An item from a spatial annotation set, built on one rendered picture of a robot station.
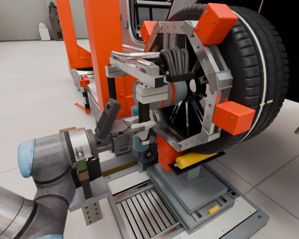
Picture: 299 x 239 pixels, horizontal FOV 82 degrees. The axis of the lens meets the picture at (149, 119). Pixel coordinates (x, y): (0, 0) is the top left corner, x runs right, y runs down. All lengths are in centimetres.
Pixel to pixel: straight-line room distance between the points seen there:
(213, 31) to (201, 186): 90
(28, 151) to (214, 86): 53
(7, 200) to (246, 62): 68
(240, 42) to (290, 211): 127
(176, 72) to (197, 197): 80
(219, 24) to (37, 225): 66
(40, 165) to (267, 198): 148
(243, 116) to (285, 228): 107
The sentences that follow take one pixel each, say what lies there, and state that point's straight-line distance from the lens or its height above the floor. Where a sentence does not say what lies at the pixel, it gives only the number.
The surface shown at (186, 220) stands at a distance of 111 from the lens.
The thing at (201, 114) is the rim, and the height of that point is 76.
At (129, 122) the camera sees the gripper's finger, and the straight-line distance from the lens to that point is 56.
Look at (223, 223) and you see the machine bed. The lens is 127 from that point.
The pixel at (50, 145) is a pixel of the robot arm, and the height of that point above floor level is 84.
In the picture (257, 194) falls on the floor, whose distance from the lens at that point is 162.
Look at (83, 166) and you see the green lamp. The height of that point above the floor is 64.
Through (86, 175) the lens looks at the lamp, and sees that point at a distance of 75.
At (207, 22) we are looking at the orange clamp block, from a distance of 60.
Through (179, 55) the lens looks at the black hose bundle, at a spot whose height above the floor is 103.
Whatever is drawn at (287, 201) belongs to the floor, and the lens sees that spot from 169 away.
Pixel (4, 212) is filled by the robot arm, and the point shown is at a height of 80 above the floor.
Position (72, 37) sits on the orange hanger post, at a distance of 300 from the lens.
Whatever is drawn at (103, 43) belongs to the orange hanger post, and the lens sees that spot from 108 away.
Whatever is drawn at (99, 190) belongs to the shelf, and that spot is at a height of 45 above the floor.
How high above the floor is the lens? 110
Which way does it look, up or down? 28 degrees down
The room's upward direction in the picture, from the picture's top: straight up
